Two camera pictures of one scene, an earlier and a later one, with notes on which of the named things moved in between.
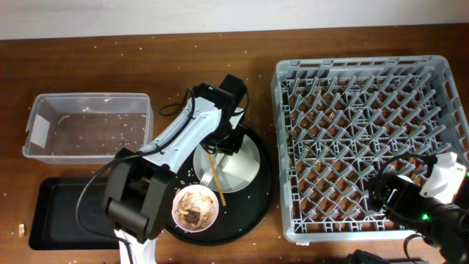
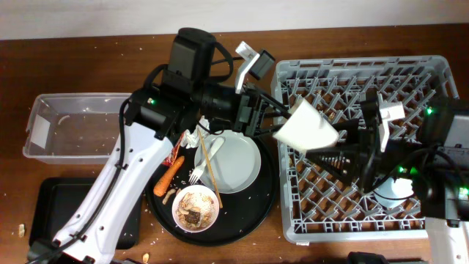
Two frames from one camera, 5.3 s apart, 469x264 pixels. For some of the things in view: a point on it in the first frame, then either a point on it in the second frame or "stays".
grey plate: [235, 171] stays
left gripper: [234, 146] -> [249, 109]
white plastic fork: [208, 178] -> [196, 173]
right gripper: [405, 191] -> [362, 159]
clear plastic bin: [86, 129] stays
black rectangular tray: [53, 226] stays
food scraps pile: [194, 210] stays
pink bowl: [195, 208] stays
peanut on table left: [21, 229] stays
